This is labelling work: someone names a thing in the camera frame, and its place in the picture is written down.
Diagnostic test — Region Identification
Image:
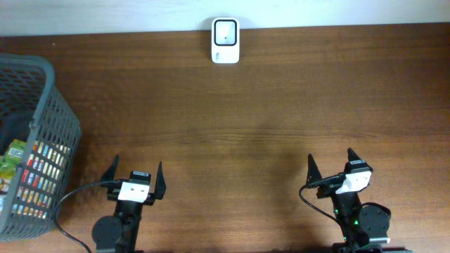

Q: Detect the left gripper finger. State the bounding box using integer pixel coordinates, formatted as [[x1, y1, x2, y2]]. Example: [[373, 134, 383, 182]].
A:
[[100, 155, 119, 187], [154, 162, 167, 200]]

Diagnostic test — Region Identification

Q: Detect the white barcode scanner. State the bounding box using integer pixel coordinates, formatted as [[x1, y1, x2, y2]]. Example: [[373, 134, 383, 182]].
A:
[[211, 17, 240, 64]]

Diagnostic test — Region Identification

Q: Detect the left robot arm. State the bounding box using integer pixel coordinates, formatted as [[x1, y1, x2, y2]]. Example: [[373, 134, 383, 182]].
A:
[[91, 157, 167, 253]]

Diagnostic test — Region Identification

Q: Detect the large cream wet-wipes packet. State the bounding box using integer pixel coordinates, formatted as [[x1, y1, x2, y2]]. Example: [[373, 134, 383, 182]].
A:
[[11, 141, 71, 220]]

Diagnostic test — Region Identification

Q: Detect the grey plastic mesh basket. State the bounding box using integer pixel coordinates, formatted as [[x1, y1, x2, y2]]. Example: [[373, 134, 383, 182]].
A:
[[1, 53, 82, 242]]

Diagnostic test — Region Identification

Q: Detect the green yellow snack packet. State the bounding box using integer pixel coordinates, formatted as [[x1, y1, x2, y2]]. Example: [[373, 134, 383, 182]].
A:
[[1, 139, 26, 195]]

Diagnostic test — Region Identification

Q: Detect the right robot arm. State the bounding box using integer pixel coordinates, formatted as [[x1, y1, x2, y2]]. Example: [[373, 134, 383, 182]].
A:
[[299, 148, 409, 253]]

